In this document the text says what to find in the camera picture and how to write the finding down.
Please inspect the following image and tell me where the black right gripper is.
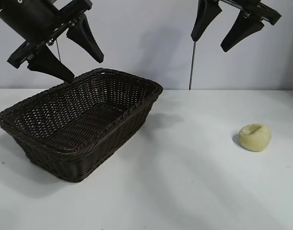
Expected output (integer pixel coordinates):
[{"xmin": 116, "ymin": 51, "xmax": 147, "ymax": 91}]
[{"xmin": 191, "ymin": 0, "xmax": 282, "ymax": 53}]

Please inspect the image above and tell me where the dark brown woven basket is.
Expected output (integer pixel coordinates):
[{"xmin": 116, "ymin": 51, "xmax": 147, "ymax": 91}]
[{"xmin": 0, "ymin": 68, "xmax": 164, "ymax": 184}]

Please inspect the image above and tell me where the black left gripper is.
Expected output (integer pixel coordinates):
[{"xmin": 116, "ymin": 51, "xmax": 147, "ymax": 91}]
[{"xmin": 0, "ymin": 0, "xmax": 105, "ymax": 84}]

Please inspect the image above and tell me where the pale yellow egg yolk pastry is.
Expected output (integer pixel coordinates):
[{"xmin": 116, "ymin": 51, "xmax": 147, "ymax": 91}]
[{"xmin": 237, "ymin": 123, "xmax": 272, "ymax": 152}]

